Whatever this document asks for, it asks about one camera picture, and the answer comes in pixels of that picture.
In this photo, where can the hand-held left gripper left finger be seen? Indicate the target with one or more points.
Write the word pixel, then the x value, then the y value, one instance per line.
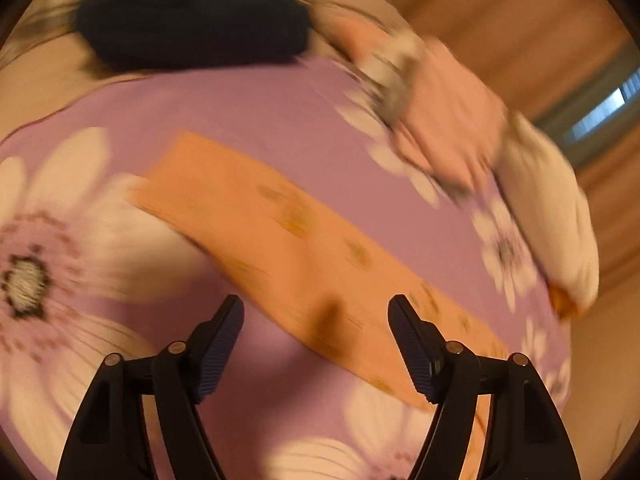
pixel 222 346

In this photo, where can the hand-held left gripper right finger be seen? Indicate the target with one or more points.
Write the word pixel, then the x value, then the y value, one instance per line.
pixel 412 351

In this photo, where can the orange printed small garment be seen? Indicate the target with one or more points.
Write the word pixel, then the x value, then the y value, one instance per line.
pixel 280 230

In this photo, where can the white and orange plush toy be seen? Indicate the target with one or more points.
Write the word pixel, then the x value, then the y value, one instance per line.
pixel 550 210

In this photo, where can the pink cloth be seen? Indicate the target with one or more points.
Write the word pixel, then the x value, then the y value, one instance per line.
pixel 450 110

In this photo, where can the purple floral bed sheet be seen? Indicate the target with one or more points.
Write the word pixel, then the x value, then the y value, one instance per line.
pixel 240 100

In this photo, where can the window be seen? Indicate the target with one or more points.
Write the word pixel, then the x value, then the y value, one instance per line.
pixel 607 107

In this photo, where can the dark navy cloth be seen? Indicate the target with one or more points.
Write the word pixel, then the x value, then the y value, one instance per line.
pixel 195 15

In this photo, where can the pinkish brown curtain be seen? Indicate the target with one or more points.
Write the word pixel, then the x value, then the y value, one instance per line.
pixel 525 25

